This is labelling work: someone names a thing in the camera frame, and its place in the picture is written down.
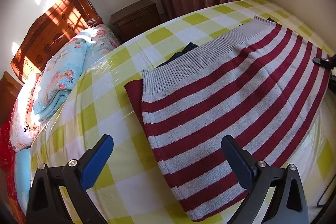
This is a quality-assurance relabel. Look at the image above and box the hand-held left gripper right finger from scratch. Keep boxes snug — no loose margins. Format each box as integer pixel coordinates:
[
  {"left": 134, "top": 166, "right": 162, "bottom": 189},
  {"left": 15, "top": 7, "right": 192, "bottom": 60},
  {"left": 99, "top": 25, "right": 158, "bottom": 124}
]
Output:
[{"left": 221, "top": 135, "right": 310, "bottom": 224}]

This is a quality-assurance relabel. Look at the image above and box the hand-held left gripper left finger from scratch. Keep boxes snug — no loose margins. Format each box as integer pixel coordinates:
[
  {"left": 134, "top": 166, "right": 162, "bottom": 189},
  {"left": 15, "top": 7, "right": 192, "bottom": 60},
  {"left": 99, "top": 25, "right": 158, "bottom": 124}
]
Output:
[{"left": 26, "top": 134, "right": 114, "bottom": 224}]

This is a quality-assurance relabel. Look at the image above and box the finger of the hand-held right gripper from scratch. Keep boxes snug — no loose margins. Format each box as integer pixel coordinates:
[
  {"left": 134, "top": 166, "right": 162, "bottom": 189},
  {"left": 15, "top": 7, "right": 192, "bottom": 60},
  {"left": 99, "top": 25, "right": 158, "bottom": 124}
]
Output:
[{"left": 312, "top": 55, "right": 336, "bottom": 70}]

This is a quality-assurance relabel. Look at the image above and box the red grey striped sweater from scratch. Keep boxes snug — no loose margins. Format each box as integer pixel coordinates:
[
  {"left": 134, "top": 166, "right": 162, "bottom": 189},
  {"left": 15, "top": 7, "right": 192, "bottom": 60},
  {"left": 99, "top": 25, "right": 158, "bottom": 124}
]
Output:
[{"left": 124, "top": 16, "right": 332, "bottom": 222}]

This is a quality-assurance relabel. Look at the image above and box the light blue pillow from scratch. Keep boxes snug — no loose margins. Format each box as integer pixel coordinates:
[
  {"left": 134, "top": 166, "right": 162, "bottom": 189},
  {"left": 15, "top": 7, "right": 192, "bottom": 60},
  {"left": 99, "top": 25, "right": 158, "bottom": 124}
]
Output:
[{"left": 14, "top": 148, "right": 32, "bottom": 210}]

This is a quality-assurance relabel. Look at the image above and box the yellow white checked bedsheet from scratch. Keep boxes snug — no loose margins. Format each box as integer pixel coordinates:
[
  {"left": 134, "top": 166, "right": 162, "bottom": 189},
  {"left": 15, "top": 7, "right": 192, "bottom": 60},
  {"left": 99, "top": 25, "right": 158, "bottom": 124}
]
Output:
[{"left": 26, "top": 0, "right": 336, "bottom": 224}]

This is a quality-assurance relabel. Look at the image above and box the white floral pillow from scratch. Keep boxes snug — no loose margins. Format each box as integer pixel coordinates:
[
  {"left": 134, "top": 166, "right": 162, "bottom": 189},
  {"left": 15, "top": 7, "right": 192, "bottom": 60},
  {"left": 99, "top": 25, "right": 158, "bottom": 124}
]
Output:
[{"left": 10, "top": 73, "right": 49, "bottom": 152}]

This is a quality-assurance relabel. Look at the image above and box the red cloth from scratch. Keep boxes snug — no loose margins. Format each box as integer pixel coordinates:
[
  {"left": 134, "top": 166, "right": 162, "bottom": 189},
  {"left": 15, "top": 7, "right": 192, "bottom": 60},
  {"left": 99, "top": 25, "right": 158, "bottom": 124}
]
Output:
[{"left": 0, "top": 119, "right": 29, "bottom": 224}]

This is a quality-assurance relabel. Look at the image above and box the light blue floral quilt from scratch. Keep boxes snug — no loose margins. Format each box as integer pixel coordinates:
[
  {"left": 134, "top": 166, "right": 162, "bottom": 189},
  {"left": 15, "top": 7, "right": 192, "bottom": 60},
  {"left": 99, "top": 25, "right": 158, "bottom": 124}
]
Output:
[{"left": 33, "top": 24, "right": 121, "bottom": 123}]

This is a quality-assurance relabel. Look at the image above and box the plain wooden panel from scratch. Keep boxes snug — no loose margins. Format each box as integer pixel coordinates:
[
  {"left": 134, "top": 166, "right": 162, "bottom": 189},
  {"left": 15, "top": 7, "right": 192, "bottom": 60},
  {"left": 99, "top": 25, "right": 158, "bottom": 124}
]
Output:
[{"left": 0, "top": 71, "right": 24, "bottom": 126}]

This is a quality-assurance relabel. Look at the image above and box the carved wooden headboard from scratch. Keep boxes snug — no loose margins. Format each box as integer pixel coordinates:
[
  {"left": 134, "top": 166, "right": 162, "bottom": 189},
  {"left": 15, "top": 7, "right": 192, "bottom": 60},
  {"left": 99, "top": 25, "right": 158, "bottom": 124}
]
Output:
[{"left": 10, "top": 0, "right": 103, "bottom": 83}]

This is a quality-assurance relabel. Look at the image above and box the dark wooden nightstand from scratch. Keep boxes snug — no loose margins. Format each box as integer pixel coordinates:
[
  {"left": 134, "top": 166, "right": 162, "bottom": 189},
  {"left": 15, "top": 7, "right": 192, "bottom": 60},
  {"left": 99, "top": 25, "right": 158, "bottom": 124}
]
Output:
[{"left": 110, "top": 0, "right": 162, "bottom": 42}]

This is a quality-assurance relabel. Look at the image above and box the black cable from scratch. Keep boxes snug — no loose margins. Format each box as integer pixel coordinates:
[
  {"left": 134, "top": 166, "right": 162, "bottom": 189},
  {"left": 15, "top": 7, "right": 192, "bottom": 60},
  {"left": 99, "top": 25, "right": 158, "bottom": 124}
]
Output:
[{"left": 317, "top": 181, "right": 332, "bottom": 208}]

